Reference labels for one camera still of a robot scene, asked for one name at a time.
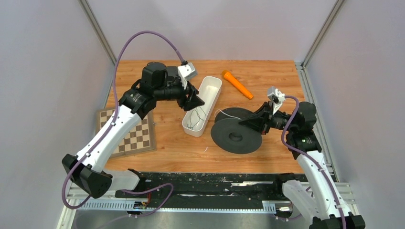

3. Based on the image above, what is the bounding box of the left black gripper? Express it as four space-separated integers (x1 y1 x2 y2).
154 77 205 111

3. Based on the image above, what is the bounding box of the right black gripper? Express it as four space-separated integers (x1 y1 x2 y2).
238 100 296 135

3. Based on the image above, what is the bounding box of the black spool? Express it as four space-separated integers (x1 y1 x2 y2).
166 66 179 83
211 107 262 154

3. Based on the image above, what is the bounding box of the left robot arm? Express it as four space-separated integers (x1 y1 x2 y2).
62 62 204 198

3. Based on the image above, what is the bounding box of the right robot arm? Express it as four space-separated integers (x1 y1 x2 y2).
239 102 366 229

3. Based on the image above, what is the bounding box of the white oblong tray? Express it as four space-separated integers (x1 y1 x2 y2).
182 76 223 137

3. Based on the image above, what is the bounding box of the orange flashlight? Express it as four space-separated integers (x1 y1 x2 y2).
221 70 254 100

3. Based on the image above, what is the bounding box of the wooden chessboard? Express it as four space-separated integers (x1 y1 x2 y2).
110 111 157 158

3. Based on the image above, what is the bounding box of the black thin cable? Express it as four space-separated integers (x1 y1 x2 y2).
186 105 208 130

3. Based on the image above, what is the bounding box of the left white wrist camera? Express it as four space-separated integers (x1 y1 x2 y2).
177 62 198 90

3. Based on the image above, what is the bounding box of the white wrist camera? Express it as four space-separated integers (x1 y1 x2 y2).
267 86 286 115
177 62 198 90

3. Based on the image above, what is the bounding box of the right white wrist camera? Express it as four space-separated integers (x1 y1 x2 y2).
267 86 286 115

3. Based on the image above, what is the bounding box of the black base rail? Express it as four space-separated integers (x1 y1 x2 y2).
68 172 352 214

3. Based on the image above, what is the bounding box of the right aluminium frame post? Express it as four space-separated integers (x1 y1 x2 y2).
301 0 346 69

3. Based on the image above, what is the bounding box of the aluminium frame post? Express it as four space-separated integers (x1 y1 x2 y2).
78 0 117 64
301 0 346 69

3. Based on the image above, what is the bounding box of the left aluminium frame post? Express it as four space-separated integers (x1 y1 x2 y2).
78 0 117 64

